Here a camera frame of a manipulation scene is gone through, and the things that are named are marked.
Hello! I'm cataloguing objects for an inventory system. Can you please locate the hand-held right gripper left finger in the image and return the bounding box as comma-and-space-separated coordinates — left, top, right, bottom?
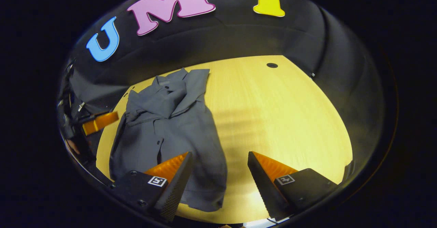
109, 152, 193, 223

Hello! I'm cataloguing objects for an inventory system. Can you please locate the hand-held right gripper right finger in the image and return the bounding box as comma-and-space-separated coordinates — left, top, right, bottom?
248, 151, 338, 222

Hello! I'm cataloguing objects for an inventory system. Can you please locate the grey button shirt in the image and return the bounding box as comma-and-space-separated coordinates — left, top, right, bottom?
109, 68, 228, 212

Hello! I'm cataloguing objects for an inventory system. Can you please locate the black backdrop cloth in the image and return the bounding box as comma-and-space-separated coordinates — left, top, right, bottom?
56, 0, 386, 174

